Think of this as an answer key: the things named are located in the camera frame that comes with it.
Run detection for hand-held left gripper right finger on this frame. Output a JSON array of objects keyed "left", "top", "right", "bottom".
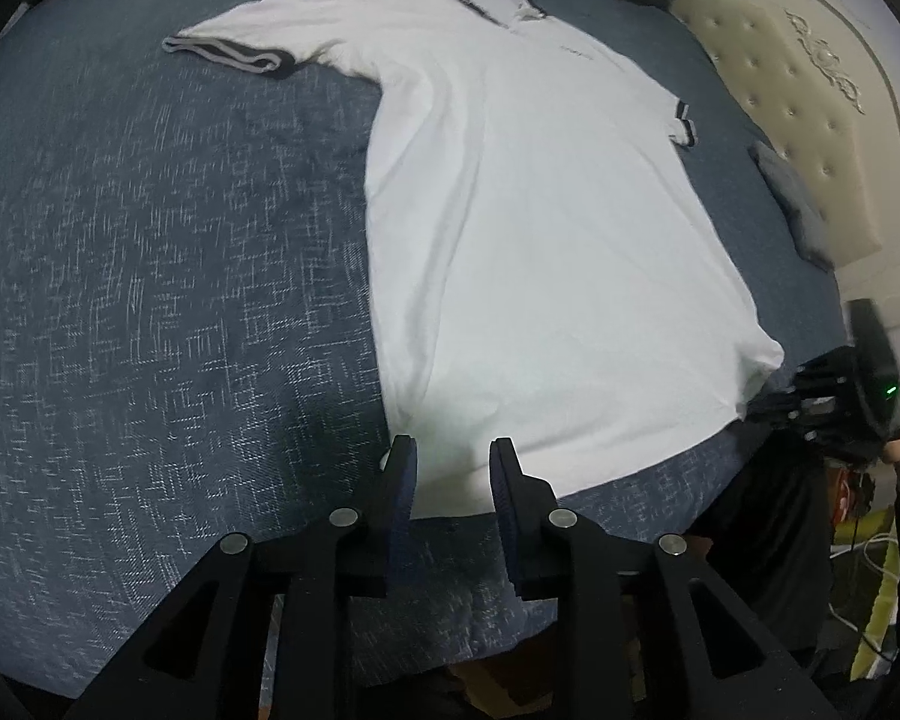
[{"left": 490, "top": 437, "right": 833, "bottom": 720}]

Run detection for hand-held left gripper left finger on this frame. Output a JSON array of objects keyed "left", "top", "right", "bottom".
[{"left": 64, "top": 435, "right": 419, "bottom": 720}]

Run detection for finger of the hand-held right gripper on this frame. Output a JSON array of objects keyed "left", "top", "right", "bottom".
[{"left": 750, "top": 349, "right": 857, "bottom": 451}]

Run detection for white polo shirt black collar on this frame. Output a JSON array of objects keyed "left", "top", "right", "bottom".
[{"left": 163, "top": 0, "right": 786, "bottom": 518}]

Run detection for red floor clutter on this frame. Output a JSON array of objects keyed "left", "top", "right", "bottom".
[{"left": 832, "top": 465, "right": 880, "bottom": 527}]

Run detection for person's dark clothed body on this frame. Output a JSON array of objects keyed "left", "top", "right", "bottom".
[{"left": 686, "top": 427, "right": 835, "bottom": 661}]

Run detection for yellow-green bag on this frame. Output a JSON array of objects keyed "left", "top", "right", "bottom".
[{"left": 849, "top": 508, "right": 900, "bottom": 685}]

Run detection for cream tufted headboard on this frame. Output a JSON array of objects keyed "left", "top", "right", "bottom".
[{"left": 667, "top": 0, "right": 900, "bottom": 331}]

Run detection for blue woven bedspread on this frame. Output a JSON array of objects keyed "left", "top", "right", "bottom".
[{"left": 0, "top": 0, "right": 845, "bottom": 698}]

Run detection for white cables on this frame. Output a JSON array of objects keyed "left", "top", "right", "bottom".
[{"left": 831, "top": 531, "right": 900, "bottom": 632}]

